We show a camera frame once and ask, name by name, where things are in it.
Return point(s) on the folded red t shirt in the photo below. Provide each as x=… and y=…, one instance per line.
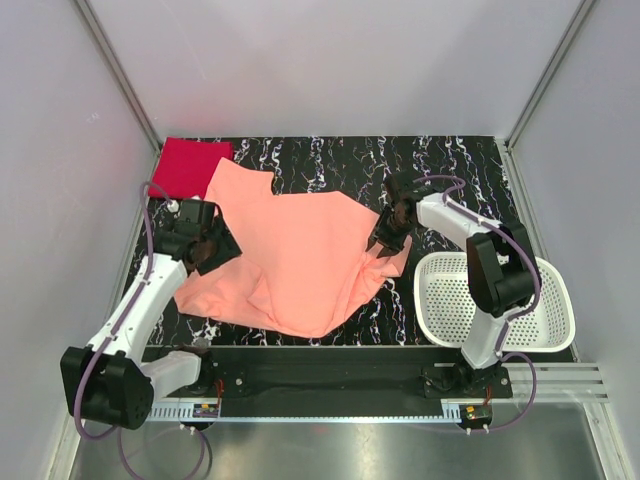
x=186, y=167

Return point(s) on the white slotted cable duct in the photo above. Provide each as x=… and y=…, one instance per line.
x=232, y=411

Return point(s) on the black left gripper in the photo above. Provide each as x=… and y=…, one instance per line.
x=228, y=248

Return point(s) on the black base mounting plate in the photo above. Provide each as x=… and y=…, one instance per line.
x=349, y=375

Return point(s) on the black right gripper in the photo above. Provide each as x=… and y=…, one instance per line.
x=391, y=245

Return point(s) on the right aluminium frame post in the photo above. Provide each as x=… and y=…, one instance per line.
x=560, y=52

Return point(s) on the salmon pink t shirt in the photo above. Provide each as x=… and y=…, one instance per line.
x=305, y=265

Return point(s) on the white perforated plastic basket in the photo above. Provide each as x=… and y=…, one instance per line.
x=445, y=309

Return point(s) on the left aluminium frame post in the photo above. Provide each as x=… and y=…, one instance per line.
x=107, y=52

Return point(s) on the aluminium frame post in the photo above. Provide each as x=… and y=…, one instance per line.
x=107, y=52
x=560, y=52

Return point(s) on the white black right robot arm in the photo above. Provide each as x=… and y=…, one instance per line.
x=503, y=277

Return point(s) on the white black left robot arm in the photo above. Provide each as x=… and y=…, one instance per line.
x=108, y=381

